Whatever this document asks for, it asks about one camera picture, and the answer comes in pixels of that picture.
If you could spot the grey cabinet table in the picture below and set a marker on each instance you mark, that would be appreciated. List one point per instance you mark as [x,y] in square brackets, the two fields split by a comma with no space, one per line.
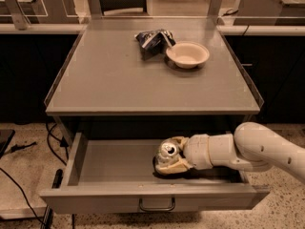
[125,105]

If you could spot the dark flat device on floor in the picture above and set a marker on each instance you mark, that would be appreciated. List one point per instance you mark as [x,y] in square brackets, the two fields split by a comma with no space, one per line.
[5,138]

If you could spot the metal drawer handle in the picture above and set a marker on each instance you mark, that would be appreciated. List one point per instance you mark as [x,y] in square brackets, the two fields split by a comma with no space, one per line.
[151,205]

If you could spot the blue crumpled chip bag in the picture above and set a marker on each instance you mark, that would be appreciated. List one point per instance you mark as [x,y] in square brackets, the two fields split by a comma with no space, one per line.
[152,43]

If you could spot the green white 7up can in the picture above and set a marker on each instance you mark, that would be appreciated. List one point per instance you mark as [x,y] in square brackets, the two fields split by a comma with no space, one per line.
[168,153]

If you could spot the open grey top drawer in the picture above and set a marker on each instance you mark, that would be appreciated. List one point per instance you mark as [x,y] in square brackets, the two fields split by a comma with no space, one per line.
[111,176]

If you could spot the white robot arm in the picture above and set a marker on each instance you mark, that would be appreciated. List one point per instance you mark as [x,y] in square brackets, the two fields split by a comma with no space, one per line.
[251,148]

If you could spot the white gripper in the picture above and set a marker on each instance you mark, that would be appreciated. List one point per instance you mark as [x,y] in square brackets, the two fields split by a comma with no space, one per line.
[197,152]

